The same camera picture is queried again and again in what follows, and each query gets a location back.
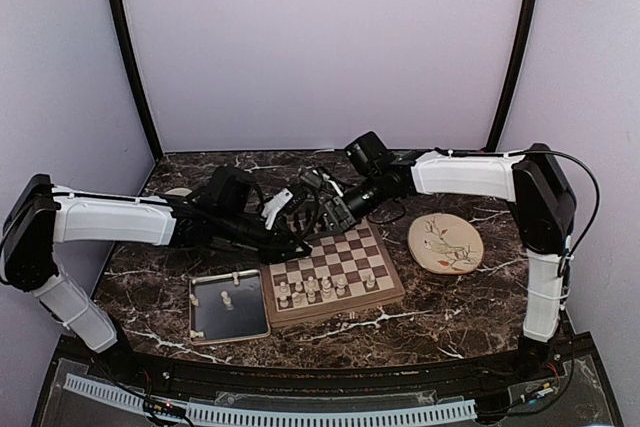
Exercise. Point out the white chess king piece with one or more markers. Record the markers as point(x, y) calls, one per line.
point(340, 287)

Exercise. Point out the wooden chess board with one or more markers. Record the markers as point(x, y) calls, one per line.
point(353, 256)

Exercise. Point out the white chess queen piece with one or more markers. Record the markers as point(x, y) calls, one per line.
point(326, 288)

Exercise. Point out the round bird pattern plate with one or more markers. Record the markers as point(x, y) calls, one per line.
point(445, 244)

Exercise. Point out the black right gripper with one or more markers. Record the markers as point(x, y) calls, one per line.
point(340, 224)

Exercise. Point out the black left frame post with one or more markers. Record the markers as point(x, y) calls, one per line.
point(128, 56)

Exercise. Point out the cream patterned mug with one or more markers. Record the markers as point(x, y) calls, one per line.
point(179, 192)

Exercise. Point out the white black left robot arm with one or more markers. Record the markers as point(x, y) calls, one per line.
point(229, 210)

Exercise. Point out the black frame post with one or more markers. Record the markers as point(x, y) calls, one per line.
point(128, 56)
point(520, 41)

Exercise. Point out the white perforated cable duct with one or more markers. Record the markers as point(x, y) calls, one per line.
point(234, 409)

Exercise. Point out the white chess pieces in tray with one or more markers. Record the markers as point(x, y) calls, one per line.
point(213, 317)

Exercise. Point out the metal tray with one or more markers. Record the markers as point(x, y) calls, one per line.
point(249, 300)

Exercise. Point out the black front rail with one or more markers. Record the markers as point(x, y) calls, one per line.
point(360, 361)

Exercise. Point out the black right frame post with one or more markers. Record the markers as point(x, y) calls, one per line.
point(520, 41)

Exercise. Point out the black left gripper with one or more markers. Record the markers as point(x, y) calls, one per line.
point(281, 235)

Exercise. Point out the white chess pawn piece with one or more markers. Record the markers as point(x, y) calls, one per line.
point(311, 285)

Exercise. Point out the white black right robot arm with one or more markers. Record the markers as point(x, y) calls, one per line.
point(532, 183)

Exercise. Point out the white chess knight piece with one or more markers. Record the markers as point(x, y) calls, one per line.
point(298, 294)

